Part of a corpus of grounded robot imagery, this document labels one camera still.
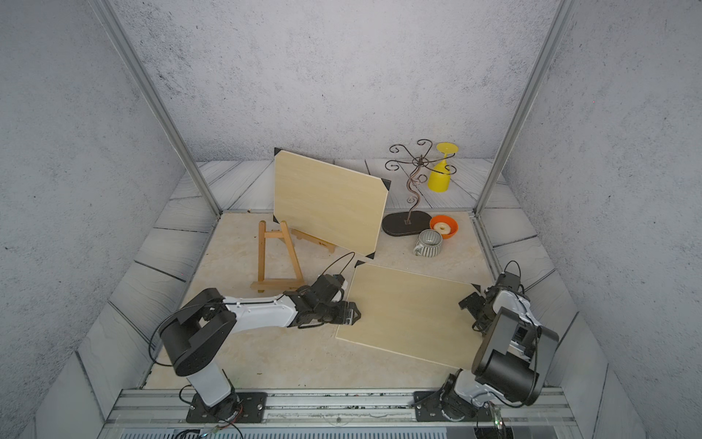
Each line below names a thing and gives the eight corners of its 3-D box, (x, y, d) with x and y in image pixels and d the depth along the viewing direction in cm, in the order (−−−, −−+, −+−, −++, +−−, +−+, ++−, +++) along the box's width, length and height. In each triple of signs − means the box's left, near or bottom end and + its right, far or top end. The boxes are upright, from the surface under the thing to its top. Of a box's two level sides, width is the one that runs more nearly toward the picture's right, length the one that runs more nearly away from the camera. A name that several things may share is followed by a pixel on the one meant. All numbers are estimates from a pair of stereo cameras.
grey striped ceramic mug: (414, 260, 106) (416, 250, 101) (410, 238, 113) (412, 228, 108) (441, 260, 106) (445, 250, 101) (436, 238, 113) (439, 228, 108)
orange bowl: (431, 238, 112) (433, 232, 109) (427, 221, 118) (429, 215, 115) (458, 238, 112) (460, 232, 109) (452, 221, 118) (455, 215, 115)
